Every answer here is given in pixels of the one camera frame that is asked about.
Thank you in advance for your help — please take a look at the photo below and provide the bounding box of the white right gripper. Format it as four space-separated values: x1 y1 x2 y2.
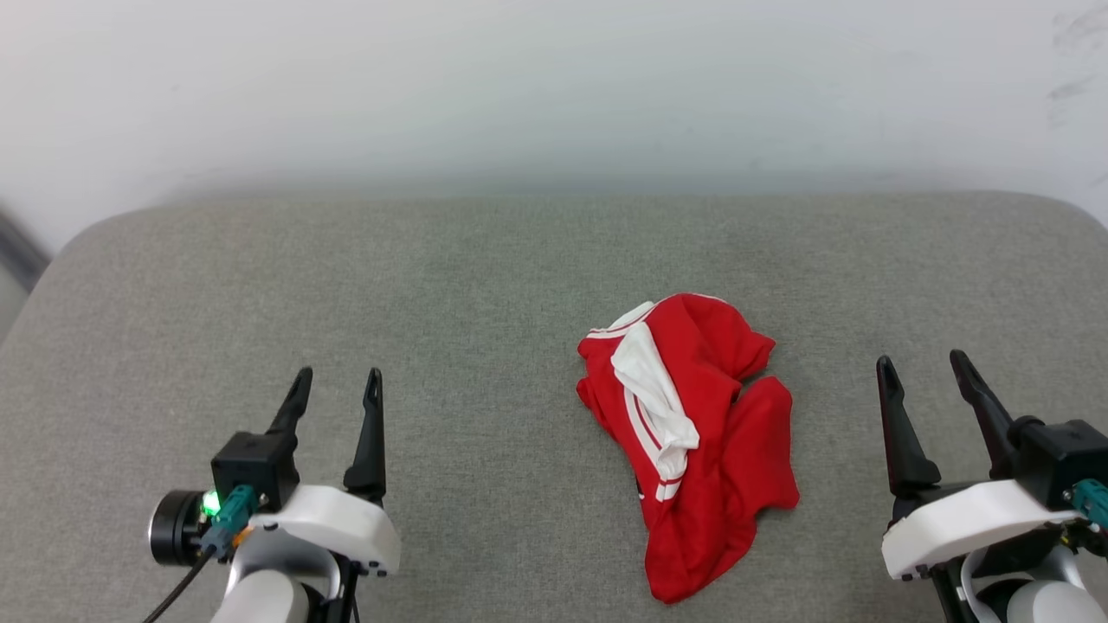
875 349 1085 623

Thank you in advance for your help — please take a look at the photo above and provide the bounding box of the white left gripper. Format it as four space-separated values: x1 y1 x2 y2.
227 367 403 623

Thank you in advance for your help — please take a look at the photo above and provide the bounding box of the red garment with white stripes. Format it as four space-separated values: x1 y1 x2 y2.
576 292 802 605

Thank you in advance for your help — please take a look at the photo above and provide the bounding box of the grey fabric sofa cushion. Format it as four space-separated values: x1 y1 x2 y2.
0 192 1108 623

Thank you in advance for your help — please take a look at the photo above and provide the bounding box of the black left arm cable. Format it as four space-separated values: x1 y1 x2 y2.
142 484 260 623

